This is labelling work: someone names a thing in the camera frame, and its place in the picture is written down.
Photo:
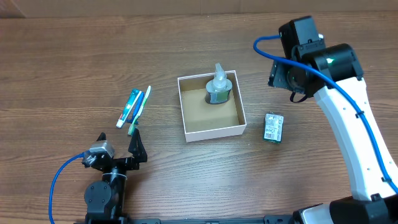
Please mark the green white toothbrush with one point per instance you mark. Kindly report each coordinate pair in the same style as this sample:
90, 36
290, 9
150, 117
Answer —
137, 114

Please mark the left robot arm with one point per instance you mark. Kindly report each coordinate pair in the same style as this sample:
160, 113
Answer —
105, 198

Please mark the white cardboard box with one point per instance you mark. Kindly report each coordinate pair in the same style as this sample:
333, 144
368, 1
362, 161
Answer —
203, 121

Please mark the clear pump soap bottle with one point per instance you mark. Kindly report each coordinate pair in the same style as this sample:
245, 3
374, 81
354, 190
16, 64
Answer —
218, 89

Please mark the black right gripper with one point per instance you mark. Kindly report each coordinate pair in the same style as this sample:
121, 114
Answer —
278, 75

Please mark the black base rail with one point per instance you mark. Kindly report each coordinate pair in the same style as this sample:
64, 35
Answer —
267, 219

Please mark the green white soap packet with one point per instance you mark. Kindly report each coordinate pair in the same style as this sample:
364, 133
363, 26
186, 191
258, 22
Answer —
273, 125

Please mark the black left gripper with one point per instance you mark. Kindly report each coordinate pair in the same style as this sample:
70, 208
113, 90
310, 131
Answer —
123, 162

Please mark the white teal toothpaste tube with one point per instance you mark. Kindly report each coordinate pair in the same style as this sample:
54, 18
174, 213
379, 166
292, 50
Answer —
134, 96

